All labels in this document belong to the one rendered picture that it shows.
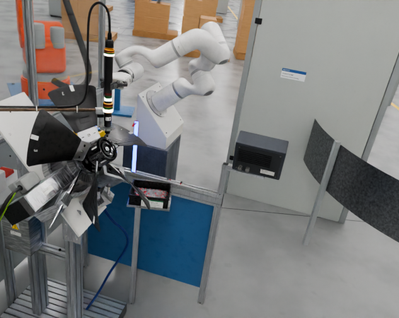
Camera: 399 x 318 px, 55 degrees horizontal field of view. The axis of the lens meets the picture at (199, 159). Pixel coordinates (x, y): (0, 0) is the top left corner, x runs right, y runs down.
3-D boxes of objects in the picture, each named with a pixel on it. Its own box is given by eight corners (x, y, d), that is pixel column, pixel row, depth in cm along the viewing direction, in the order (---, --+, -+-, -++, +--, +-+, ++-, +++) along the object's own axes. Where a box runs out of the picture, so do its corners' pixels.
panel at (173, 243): (87, 253, 270) (87, 171, 240) (87, 252, 271) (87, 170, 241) (200, 288, 255) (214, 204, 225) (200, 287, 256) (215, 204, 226)
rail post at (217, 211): (196, 302, 259) (213, 206, 224) (198, 298, 263) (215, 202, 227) (202, 304, 258) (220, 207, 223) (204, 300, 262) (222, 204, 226)
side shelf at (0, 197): (-50, 202, 188) (-51, 197, 186) (3, 170, 219) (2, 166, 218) (-7, 216, 183) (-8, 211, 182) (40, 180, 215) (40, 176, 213)
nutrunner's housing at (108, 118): (103, 134, 180) (105, 33, 159) (102, 131, 183) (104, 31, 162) (112, 134, 181) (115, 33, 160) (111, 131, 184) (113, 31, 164)
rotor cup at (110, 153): (89, 178, 175) (110, 168, 169) (70, 152, 171) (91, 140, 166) (105, 165, 187) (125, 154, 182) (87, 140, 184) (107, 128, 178)
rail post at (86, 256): (81, 266, 275) (80, 170, 239) (84, 262, 278) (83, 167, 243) (86, 267, 274) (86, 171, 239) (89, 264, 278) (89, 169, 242)
